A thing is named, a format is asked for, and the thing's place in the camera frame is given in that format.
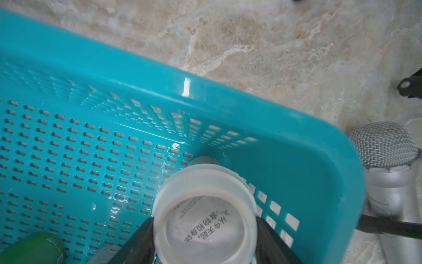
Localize teal plastic basket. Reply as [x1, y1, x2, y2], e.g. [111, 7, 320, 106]
[1, 10, 365, 264]

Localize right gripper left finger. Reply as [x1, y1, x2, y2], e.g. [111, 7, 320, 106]
[108, 217, 155, 264]

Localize yogurt cup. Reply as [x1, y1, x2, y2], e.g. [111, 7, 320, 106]
[152, 156, 258, 264]
[1, 232, 66, 264]
[86, 245, 122, 264]

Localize black perforated music stand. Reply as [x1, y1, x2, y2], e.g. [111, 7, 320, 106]
[355, 67, 422, 240]

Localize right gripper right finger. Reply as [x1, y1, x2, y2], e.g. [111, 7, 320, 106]
[256, 217, 303, 264]

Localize silver metal cylinder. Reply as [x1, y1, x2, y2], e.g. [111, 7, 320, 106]
[348, 121, 422, 264]

